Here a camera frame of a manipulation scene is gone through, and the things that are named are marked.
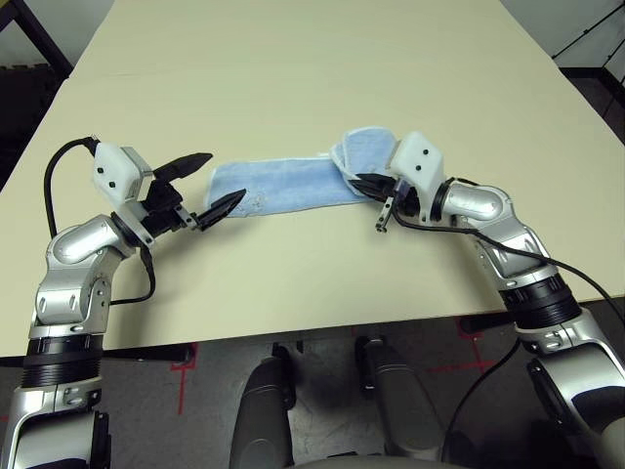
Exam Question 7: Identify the black left wrist camera cable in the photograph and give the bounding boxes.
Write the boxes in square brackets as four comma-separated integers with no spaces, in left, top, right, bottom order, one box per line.
[43,136,157,307]

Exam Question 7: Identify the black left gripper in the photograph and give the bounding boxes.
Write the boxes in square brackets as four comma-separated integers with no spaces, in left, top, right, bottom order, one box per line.
[141,151,247,236]

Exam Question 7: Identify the red floor tape cross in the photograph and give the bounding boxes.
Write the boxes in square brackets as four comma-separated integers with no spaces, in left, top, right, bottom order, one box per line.
[427,317,497,375]

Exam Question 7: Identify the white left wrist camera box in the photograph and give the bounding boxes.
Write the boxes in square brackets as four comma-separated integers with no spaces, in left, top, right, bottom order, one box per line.
[92,141,157,245]

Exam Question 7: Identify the light blue towel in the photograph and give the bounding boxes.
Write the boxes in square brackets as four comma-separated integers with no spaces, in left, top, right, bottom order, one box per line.
[202,125,402,219]

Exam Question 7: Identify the black foam floor mat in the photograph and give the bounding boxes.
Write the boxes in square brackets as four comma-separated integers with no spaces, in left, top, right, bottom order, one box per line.
[0,63,69,192]

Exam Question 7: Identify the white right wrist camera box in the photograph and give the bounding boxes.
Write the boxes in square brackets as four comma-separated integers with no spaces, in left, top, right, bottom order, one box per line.
[388,130,446,224]

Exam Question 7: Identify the black framed side table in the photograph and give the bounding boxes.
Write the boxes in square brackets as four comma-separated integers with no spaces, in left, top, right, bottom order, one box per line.
[0,0,74,82]

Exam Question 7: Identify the grey robot right leg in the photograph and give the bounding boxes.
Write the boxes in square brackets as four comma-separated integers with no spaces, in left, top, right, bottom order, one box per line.
[354,334,448,460]

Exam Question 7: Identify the grey robot leg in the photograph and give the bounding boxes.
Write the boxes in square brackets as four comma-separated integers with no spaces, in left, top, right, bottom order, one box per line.
[354,334,448,460]
[229,341,298,469]

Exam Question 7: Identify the grey robot left leg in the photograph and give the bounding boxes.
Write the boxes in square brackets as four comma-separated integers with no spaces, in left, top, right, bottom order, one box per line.
[229,341,298,469]

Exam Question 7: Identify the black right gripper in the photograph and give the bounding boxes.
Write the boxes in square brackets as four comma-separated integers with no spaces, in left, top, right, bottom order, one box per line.
[347,173,419,232]

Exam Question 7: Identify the black table base foot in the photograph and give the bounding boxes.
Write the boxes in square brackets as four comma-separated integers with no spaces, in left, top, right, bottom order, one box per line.
[100,341,192,366]
[458,312,517,336]

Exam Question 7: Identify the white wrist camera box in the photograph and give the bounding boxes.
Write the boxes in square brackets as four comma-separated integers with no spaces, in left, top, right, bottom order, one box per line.
[92,141,157,245]
[388,130,446,224]

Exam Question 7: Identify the black tripod stand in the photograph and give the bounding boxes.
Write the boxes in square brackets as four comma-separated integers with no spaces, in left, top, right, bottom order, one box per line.
[551,7,625,69]

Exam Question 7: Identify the red floor tape mark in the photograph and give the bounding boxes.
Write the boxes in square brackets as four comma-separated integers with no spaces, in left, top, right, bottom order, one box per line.
[169,341,200,416]

